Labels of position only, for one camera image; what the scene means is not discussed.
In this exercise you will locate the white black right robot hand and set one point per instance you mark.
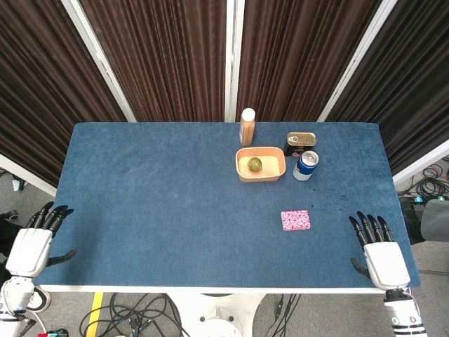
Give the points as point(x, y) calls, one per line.
point(386, 265)

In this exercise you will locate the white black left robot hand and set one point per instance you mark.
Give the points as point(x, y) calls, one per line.
point(29, 251)

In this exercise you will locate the pink speckled sponge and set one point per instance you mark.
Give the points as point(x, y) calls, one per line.
point(295, 220)

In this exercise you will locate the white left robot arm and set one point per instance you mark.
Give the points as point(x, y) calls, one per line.
point(15, 298)

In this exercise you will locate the white black sneaker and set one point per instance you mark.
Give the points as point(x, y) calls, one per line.
point(40, 300)

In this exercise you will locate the black foot pedal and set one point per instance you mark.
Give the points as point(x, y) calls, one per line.
point(417, 205)
point(440, 199)

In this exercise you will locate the grey office chair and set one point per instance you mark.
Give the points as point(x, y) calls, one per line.
point(436, 219)

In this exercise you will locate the yellow floor tape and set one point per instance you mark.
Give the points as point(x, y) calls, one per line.
point(95, 312)

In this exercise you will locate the blue white soda can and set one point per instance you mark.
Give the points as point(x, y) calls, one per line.
point(303, 168)

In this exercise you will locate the blue fabric table cover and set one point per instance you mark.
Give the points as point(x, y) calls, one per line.
point(175, 210)

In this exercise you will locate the black gold luncheon meat tin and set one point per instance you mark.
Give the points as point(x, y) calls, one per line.
point(301, 138)

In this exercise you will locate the brown pleated curtain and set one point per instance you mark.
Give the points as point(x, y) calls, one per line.
point(298, 59)
point(42, 87)
point(158, 59)
point(414, 80)

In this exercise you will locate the small round green red fruit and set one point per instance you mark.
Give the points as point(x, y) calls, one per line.
point(255, 165)

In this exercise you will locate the brown juice bottle white cap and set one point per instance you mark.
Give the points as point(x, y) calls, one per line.
point(247, 131)

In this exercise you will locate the white partition frame rail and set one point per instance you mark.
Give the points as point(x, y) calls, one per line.
point(24, 173)
point(421, 163)

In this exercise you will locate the white pedestal base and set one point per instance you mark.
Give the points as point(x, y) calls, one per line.
point(224, 316)

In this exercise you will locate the white table edge frame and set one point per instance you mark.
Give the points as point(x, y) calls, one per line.
point(210, 290)

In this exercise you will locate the white partition frame post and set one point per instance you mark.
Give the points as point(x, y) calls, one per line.
point(98, 59)
point(239, 52)
point(229, 59)
point(354, 59)

